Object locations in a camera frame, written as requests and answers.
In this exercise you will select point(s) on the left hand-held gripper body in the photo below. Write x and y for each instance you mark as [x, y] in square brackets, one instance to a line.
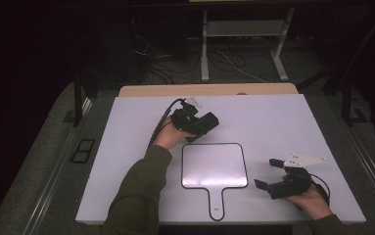
[183, 119]

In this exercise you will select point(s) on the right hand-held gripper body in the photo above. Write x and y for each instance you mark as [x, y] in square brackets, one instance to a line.
[291, 186]

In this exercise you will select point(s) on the black whiteboard eraser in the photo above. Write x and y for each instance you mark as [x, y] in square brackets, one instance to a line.
[206, 125]

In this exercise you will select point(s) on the white handheld whiteboard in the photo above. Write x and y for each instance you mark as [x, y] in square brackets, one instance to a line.
[214, 163]

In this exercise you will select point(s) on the person's left hand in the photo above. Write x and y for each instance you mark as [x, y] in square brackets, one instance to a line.
[170, 137]

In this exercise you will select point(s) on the person's right hand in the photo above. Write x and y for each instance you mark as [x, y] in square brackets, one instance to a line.
[314, 199]

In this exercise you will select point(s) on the white metal stand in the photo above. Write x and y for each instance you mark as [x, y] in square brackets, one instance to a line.
[243, 28]

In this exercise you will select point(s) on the black metal stand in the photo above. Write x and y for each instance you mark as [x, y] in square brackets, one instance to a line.
[77, 101]

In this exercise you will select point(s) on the metal floor rail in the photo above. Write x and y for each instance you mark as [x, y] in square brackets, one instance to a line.
[54, 169]
[371, 163]

